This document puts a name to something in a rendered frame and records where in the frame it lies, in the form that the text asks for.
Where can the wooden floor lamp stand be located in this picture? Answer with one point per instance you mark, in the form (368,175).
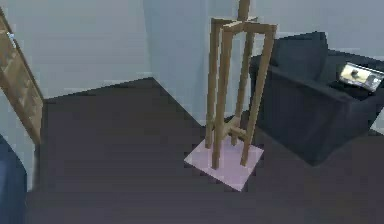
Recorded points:
(220,100)

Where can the black armchair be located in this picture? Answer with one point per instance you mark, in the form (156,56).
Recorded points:
(300,110)

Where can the silver laptop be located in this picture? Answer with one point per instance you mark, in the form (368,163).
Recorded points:
(361,75)

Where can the blue sofa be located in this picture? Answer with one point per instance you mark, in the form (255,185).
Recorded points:
(11,186)

